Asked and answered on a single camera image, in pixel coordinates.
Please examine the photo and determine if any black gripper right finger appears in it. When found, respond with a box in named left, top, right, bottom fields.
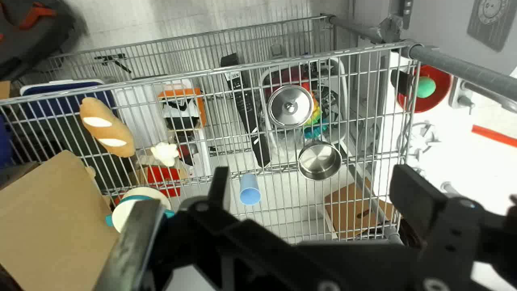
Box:
left=389, top=163, right=476, bottom=291

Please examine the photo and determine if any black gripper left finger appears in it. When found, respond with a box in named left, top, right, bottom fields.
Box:
left=93, top=199, right=164, bottom=291

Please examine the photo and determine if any silver pot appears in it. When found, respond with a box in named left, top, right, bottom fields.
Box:
left=295, top=139, right=344, bottom=183

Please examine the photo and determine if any silver pot lid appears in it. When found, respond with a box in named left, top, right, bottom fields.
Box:
left=266, top=84, right=314, bottom=129

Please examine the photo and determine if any white teal tape roll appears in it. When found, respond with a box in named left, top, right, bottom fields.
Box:
left=104, top=186, right=174, bottom=234

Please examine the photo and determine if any red toy block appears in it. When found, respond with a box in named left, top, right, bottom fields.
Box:
left=143, top=165, right=182, bottom=199

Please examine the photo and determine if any small flat cardboard box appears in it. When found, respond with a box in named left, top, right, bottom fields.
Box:
left=321, top=181, right=397, bottom=239

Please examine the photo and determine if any large brown cardboard box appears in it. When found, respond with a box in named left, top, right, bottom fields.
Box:
left=0, top=149, right=121, bottom=291

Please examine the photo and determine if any toy bread loaf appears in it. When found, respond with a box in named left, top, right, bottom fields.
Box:
left=77, top=95, right=137, bottom=160

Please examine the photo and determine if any light blue cup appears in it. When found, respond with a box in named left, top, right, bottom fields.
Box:
left=237, top=171, right=263, bottom=207

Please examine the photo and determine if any green ball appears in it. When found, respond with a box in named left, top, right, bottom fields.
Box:
left=415, top=76, right=437, bottom=100

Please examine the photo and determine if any orange white box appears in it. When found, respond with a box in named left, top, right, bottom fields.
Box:
left=156, top=79, right=209, bottom=163

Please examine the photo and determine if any red bowl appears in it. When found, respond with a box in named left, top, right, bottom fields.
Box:
left=395, top=63, right=453, bottom=115

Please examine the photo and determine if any white plastic tray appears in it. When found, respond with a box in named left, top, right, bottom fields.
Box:
left=256, top=57, right=348, bottom=163

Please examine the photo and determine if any blue plastic bin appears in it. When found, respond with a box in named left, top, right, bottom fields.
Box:
left=17, top=78, right=119, bottom=163

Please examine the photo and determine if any grey metal shelf pole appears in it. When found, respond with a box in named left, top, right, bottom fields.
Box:
left=405, top=40, right=517, bottom=102
left=324, top=13, right=402, bottom=45

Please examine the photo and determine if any black spatula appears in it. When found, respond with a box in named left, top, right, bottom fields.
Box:
left=219, top=52, right=272, bottom=168

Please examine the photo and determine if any black red backpack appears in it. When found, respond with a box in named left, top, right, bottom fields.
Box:
left=0, top=0, right=88, bottom=79

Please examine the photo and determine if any metal wire shelf rack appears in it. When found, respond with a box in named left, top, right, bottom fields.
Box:
left=0, top=15, right=423, bottom=246

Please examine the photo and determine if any grey wall poster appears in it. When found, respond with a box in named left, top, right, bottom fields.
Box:
left=465, top=0, right=517, bottom=53

